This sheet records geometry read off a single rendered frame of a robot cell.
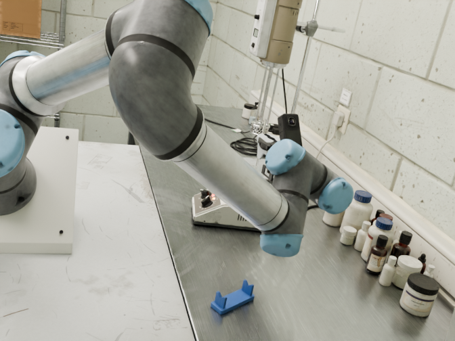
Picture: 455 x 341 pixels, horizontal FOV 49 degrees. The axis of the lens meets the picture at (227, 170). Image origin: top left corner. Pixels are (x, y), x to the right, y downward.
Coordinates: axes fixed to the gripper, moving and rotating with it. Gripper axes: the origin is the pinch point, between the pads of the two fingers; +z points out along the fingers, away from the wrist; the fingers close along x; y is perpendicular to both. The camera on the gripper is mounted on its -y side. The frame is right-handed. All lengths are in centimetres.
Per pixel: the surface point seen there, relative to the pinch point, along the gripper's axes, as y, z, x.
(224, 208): 19.9, -1.8, -8.2
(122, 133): 78, 243, 23
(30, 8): -4, 215, -44
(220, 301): 24.4, -34.0, -22.1
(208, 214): 22.3, -0.6, -11.8
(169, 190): 25.4, 22.1, -15.1
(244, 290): 25.1, -30.6, -14.9
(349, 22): -29, 45, 52
